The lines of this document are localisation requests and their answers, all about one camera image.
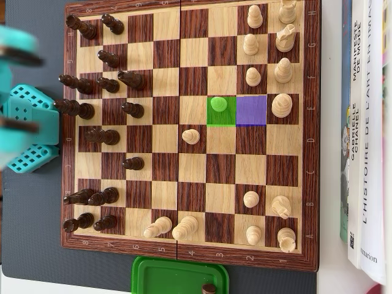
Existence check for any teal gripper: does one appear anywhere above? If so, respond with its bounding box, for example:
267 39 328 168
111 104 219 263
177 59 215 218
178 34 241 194
0 26 43 171

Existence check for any light wooden pawn piece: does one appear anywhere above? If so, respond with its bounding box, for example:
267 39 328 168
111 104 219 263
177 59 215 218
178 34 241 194
246 225 263 246
210 97 228 113
181 128 201 146
247 5 264 29
243 190 260 208
243 33 260 56
246 67 262 88

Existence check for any teal perforated robot base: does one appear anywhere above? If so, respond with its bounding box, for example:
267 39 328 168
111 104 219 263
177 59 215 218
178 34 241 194
6 85 61 175

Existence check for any dark wooden king piece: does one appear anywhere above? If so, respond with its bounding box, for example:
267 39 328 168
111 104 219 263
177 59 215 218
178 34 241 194
53 99 96 120

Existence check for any dark wooden rook piece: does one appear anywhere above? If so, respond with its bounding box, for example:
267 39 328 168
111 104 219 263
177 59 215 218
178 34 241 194
66 15 98 40
62 212 95 232

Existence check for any dark wooden pawn piece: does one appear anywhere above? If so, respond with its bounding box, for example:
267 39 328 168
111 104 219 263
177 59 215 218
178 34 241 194
96 77 121 94
101 13 126 36
97 50 121 69
122 156 145 172
93 214 118 232
121 102 145 119

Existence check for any dark wooden queen piece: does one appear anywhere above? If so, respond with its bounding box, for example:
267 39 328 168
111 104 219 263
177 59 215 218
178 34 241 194
85 128 121 146

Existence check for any dark wooden knight piece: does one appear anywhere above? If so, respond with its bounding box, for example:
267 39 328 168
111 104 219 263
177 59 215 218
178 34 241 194
117 70 147 91
63 188 95 205

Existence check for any wooden folding chessboard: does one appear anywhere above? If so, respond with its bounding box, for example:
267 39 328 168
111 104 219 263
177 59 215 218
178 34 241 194
60 0 321 273

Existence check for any light wooden bishop piece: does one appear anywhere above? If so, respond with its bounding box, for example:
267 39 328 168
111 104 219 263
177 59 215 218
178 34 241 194
274 57 293 84
143 216 173 239

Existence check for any light wooden queen piece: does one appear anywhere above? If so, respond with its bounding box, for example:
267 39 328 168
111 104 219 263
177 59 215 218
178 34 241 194
171 215 200 241

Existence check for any green plastic tray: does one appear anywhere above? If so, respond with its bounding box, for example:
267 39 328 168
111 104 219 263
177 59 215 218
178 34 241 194
130 255 230 294

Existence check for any light wooden king piece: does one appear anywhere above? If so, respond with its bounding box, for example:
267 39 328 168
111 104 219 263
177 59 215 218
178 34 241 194
271 93 293 119

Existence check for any light wooden knight piece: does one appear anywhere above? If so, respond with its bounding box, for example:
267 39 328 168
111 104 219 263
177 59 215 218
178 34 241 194
271 195 292 220
274 24 296 53

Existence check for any light wooden rook piece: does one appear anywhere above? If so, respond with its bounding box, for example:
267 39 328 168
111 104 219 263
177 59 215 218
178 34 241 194
278 0 298 25
277 227 297 254

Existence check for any illustrated panda book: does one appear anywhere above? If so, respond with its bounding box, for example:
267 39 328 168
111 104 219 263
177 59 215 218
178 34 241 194
339 0 353 244

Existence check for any white Chanel fashion book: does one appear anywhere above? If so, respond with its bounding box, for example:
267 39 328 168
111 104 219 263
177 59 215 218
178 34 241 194
347 0 368 270

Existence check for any white art history book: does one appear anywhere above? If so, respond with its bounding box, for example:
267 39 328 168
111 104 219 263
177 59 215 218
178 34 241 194
358 0 388 285

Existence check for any pink round object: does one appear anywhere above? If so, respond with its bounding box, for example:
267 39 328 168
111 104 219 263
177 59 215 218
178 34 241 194
364 283 392 294

